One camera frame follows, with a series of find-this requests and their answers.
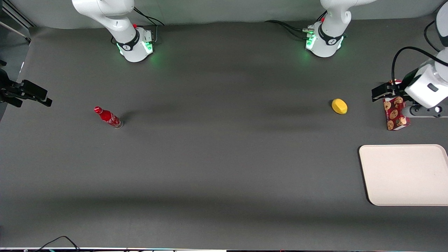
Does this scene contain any black base cable bundle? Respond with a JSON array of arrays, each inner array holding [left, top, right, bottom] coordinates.
[[111, 6, 165, 45], [264, 10, 328, 40]]

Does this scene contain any thin black table-edge cable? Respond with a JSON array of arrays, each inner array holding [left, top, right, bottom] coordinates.
[[34, 236, 82, 252]]

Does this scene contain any dark metal stand frame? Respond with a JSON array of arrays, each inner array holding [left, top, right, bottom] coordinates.
[[0, 0, 36, 44]]

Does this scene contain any yellow lemon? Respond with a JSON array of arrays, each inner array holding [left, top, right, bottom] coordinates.
[[331, 98, 348, 115]]

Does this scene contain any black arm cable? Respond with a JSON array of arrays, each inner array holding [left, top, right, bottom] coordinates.
[[424, 20, 440, 52]]

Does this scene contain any red cola bottle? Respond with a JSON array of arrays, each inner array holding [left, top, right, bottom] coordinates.
[[93, 106, 124, 129]]

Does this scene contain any beige plastic tray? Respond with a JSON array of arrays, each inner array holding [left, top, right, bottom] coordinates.
[[359, 144, 448, 206]]

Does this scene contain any red cookie box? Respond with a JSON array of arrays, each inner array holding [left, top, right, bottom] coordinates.
[[383, 79, 410, 131]]

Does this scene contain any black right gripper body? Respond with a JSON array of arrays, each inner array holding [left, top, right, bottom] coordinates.
[[0, 60, 23, 108]]

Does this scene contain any black looped gripper cable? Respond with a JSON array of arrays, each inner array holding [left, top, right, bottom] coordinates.
[[391, 46, 448, 84]]

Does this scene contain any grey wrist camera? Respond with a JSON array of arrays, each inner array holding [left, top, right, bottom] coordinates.
[[401, 102, 448, 118]]

